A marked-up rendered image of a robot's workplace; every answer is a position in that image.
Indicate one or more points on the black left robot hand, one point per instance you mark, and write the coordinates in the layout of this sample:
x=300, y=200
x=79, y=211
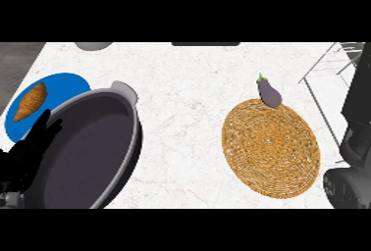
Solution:
x=28, y=153

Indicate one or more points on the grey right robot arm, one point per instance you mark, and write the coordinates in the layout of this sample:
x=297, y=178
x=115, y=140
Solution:
x=354, y=137

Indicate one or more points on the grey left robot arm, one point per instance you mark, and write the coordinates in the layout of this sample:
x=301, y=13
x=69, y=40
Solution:
x=9, y=201

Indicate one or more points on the round woven wicker placemat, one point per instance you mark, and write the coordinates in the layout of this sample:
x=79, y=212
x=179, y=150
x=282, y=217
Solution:
x=270, y=150

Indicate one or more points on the large grey pot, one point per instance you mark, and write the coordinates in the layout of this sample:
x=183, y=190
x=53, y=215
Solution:
x=87, y=150

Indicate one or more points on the brown croissant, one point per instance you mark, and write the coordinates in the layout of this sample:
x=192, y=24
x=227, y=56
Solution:
x=29, y=102

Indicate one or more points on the blue round plate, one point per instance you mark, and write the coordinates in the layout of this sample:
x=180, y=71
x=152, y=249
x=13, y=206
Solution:
x=65, y=85

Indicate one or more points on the grey rounded object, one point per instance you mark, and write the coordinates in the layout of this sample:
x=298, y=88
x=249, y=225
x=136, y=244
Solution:
x=93, y=45

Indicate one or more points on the purple eggplant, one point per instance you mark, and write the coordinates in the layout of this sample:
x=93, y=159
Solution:
x=270, y=94

